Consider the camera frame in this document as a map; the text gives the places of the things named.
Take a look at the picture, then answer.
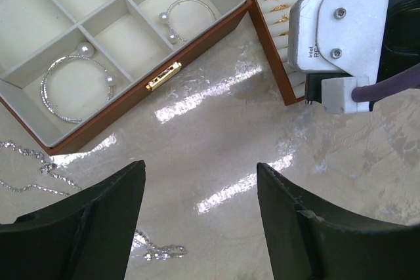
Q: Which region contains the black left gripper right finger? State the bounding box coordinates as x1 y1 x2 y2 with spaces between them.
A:
257 163 419 279

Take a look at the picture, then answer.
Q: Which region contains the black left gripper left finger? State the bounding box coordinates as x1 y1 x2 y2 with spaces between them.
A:
1 161 146 279

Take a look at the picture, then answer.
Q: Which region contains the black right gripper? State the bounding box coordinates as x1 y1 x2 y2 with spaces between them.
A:
376 0 419 90

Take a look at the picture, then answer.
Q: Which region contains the silver chain necklace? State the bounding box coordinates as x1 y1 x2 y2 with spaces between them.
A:
0 140 188 262

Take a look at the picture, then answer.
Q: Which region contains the silver pearl bangle bracelet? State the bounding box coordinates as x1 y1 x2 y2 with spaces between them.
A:
39 41 118 125

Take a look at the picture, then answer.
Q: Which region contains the brown jewelry box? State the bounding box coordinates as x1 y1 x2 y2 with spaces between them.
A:
1 0 251 155

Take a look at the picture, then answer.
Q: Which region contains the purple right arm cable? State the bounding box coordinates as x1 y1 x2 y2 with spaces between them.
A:
350 63 420 103

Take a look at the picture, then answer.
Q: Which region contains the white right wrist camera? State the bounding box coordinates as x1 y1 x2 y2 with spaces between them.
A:
287 0 389 114

